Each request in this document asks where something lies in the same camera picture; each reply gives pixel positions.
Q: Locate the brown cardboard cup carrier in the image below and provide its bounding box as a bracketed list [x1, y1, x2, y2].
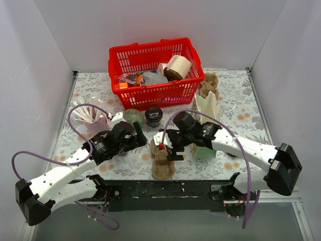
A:
[150, 139, 175, 180]

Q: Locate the black paper coffee cup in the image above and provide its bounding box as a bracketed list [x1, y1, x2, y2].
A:
[145, 106, 163, 128]

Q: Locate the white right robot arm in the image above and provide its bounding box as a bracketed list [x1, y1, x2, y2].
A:
[153, 111, 302, 200]

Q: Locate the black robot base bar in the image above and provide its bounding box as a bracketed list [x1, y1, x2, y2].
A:
[77, 179, 259, 213]

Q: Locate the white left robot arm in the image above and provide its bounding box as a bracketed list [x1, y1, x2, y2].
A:
[15, 122, 147, 226]

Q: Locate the pink cup of straws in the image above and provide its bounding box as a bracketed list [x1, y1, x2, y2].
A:
[72, 95, 110, 136]

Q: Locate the green netted melon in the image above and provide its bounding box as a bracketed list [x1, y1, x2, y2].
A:
[123, 108, 145, 128]

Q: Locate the green illustrated paper bag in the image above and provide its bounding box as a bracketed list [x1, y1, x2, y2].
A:
[192, 90, 236, 159]

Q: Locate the orange snack box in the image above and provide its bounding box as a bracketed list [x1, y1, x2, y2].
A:
[118, 82, 128, 89]

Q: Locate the grey foil pouch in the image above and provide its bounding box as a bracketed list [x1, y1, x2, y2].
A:
[137, 72, 168, 86]

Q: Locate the red plastic shopping basket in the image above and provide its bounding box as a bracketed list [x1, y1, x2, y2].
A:
[108, 37, 205, 110]

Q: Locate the stack of spare cup carriers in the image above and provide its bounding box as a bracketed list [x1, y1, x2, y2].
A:
[199, 72, 219, 100]

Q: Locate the floral patterned table mat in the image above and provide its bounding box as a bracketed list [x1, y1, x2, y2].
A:
[49, 69, 280, 181]

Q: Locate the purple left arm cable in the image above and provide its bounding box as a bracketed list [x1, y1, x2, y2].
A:
[12, 103, 120, 231]

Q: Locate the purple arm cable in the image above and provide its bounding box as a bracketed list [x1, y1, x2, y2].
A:
[12, 103, 120, 231]
[160, 109, 260, 229]

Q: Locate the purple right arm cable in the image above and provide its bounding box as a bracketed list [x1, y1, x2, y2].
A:
[160, 109, 260, 229]

